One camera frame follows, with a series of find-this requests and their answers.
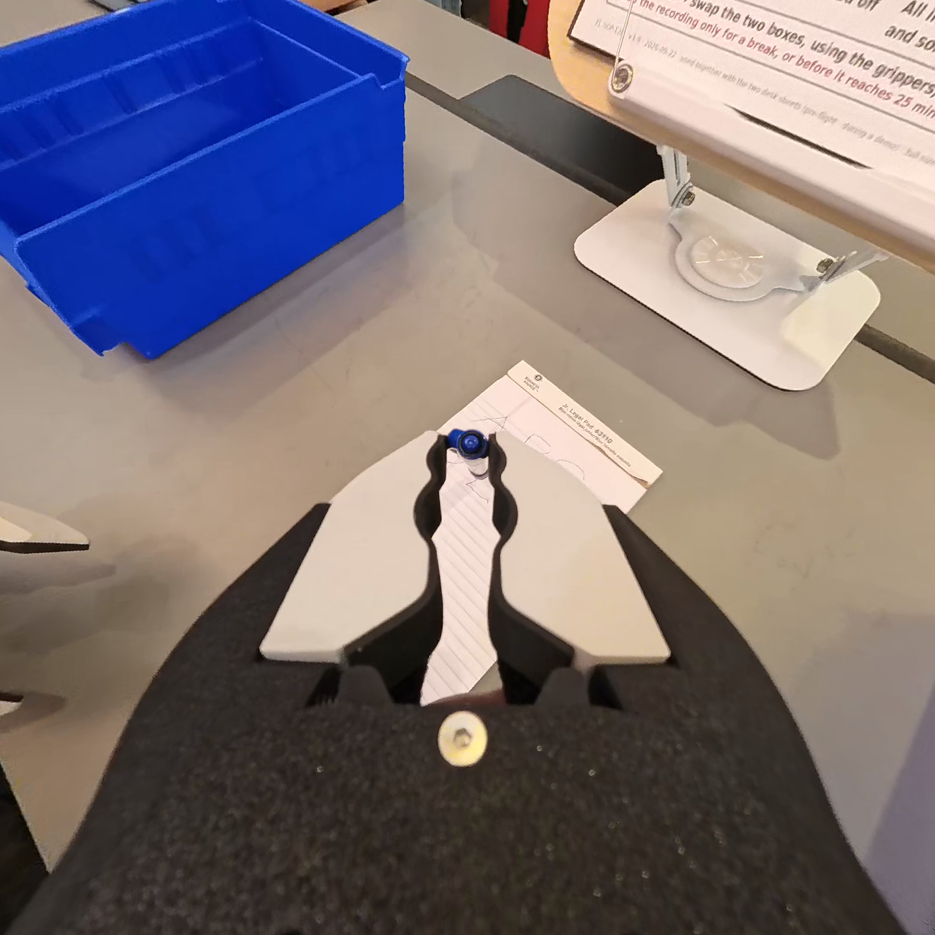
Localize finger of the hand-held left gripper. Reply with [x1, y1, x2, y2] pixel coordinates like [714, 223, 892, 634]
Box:
[0, 692, 67, 733]
[0, 500, 90, 556]

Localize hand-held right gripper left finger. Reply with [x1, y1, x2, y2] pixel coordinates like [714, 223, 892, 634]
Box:
[259, 430, 447, 684]

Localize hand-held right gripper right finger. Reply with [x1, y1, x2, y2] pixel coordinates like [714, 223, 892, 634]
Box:
[486, 431, 672, 689]

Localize white lined notepad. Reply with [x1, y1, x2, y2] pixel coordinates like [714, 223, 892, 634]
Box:
[420, 359, 664, 708]

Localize blue retractable pen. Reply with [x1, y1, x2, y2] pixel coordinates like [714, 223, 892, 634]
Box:
[447, 428, 492, 483]

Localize white document stand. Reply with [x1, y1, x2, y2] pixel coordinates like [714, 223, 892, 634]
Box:
[548, 0, 935, 392]

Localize blue plastic bin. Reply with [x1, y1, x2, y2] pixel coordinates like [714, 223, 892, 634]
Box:
[0, 15, 410, 360]

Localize printed instruction sheet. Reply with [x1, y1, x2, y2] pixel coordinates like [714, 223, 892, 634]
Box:
[570, 0, 935, 150]

